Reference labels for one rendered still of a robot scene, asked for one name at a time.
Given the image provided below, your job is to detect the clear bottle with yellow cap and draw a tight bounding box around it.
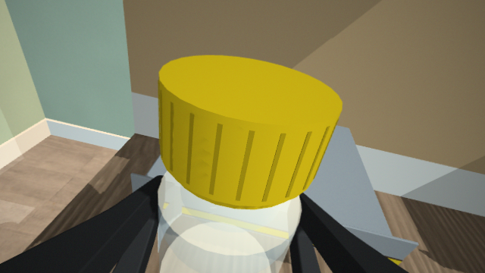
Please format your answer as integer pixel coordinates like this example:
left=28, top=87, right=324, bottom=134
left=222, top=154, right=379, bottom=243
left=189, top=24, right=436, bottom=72
left=158, top=55, right=343, bottom=273

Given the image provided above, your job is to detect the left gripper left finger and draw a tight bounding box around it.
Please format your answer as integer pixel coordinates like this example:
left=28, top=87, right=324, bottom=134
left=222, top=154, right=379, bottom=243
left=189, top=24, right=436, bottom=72
left=0, top=175, right=163, bottom=273

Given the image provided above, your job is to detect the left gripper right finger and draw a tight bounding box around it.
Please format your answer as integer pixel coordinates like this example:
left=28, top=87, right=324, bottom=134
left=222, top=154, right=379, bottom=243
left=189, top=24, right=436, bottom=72
left=289, top=193, right=408, bottom=273

